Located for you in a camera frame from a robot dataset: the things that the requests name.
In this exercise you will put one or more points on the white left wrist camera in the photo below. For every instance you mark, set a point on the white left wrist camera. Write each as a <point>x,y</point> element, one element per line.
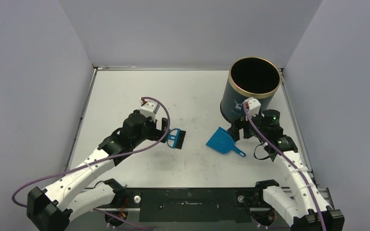
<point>149,109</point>

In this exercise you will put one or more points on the dark green waste bin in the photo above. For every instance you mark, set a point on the dark green waste bin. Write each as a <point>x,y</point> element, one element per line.
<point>249,77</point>

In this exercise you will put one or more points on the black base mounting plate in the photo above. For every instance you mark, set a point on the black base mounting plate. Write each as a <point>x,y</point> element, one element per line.
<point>194,205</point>

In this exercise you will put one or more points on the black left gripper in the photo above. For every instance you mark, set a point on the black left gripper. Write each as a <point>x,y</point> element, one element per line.
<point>157,134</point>

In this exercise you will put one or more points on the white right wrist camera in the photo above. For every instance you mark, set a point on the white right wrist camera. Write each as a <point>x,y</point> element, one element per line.
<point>252,106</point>

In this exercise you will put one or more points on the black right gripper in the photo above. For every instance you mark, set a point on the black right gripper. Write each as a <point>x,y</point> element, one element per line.
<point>244,123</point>

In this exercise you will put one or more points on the blue plastic dustpan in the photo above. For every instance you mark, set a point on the blue plastic dustpan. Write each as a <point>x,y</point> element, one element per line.
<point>222,142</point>

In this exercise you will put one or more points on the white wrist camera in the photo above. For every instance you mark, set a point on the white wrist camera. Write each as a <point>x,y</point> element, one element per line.
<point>252,106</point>
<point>149,109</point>

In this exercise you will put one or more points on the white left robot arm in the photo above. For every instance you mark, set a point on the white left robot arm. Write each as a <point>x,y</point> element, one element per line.
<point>55,206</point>

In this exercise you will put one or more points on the blue hand brush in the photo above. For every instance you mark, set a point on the blue hand brush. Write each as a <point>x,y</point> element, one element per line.
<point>175,138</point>

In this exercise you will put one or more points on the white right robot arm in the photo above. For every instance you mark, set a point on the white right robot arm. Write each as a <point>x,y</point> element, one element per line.
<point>307,209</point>

